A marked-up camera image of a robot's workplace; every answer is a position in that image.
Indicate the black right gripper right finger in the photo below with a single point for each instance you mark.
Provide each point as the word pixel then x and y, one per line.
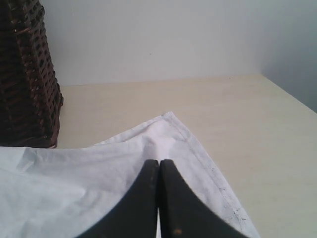
pixel 182 214

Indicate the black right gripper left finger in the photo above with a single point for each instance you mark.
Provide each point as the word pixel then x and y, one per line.
pixel 135 215

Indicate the white t-shirt with red lettering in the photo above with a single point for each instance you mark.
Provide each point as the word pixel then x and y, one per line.
pixel 59 193

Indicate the dark brown wicker basket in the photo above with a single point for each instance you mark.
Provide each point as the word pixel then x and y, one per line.
pixel 30 96

